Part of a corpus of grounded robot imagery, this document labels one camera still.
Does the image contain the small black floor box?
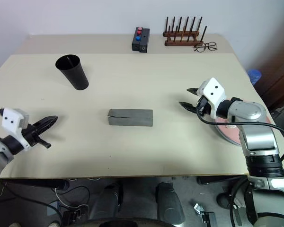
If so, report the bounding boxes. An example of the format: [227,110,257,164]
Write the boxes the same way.
[62,210,89,224]
[201,211,216,227]

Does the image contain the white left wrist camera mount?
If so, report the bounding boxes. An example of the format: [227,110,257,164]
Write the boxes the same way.
[1,108,30,152]

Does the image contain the wide dark round base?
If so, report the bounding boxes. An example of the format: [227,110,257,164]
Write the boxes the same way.
[77,218,171,227]

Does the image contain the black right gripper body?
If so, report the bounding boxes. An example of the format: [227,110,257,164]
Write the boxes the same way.
[195,87,212,117]

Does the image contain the blue ribbed plastic object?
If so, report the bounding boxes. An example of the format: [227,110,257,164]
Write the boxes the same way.
[247,69,262,86]

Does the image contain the small silver metal clip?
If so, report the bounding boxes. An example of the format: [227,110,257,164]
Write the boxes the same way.
[193,202,205,214]

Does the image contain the black-rimmed eyeglasses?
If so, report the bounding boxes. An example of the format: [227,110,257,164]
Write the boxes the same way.
[193,42,218,53]

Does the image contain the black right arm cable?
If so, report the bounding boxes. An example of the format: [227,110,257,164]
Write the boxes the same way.
[195,104,284,161]

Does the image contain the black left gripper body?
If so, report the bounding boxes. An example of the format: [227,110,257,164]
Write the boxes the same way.
[21,122,51,150]

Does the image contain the black floor cable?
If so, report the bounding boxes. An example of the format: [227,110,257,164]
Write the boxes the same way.
[0,189,62,221]

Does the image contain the plain black rectangular box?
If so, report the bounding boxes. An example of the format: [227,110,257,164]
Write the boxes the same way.
[139,28,151,53]

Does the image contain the black tapered cup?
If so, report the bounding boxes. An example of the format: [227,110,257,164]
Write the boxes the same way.
[55,53,89,91]

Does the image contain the grey rectangular case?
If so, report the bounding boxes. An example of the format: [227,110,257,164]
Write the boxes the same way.
[107,108,154,128]

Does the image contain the pink round plastic plate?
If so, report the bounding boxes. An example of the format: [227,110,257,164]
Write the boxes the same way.
[213,116,242,146]

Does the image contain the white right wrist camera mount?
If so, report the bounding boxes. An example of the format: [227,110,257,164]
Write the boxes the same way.
[198,77,227,119]

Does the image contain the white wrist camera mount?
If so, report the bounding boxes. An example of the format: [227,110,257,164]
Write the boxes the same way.
[1,108,30,152]
[198,77,227,119]

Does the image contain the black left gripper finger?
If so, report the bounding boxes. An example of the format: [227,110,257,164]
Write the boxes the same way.
[33,119,58,131]
[36,115,59,126]

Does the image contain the brown wooden cabinet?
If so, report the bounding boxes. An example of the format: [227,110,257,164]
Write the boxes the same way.
[255,54,284,112]

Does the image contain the black table crossbar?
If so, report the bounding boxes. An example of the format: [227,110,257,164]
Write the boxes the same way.
[0,179,70,190]
[196,176,249,186]

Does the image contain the brown wooden peg rack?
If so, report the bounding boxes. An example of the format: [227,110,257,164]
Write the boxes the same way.
[162,16,208,47]

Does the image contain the black robot torso cable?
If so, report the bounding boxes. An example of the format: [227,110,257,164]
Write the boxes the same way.
[228,177,250,227]

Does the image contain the thin white floor wire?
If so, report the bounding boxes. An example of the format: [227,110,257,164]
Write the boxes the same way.
[53,186,91,209]

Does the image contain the dark rounded shape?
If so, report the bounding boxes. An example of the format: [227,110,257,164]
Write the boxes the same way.
[89,182,124,220]
[155,182,186,224]

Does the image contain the black box with coloured buttons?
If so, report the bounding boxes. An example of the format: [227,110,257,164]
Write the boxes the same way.
[132,26,144,52]

